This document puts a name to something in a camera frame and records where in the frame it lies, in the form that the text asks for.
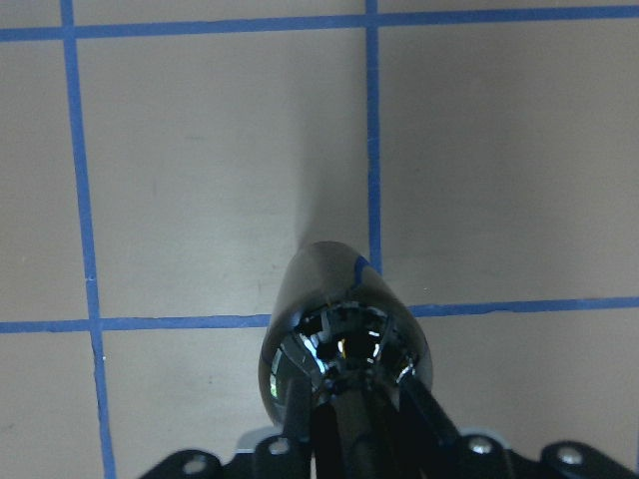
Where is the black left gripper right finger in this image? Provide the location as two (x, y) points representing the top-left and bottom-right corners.
(399, 376), (459, 447)

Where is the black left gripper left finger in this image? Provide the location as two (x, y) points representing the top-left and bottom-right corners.
(283, 376), (312, 443)

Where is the dark glass wine bottle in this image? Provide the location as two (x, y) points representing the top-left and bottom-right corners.
(258, 240), (433, 479)

